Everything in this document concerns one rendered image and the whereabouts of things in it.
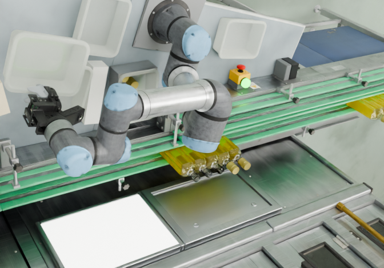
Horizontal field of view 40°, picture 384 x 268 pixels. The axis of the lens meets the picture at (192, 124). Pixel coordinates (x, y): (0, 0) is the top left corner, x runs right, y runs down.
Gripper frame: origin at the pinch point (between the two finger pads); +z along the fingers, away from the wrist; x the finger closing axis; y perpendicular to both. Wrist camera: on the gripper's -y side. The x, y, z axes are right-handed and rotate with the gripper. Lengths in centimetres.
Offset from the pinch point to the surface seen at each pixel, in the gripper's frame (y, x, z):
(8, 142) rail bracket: -3.3, 34.7, 20.6
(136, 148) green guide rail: -53, 35, 16
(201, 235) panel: -63, 44, -25
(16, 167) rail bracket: -1.6, 33.6, 5.9
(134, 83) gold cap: -50, 13, 28
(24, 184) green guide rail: -7.9, 44.8, 9.5
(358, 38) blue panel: -218, -8, 61
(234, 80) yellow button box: -102, 10, 30
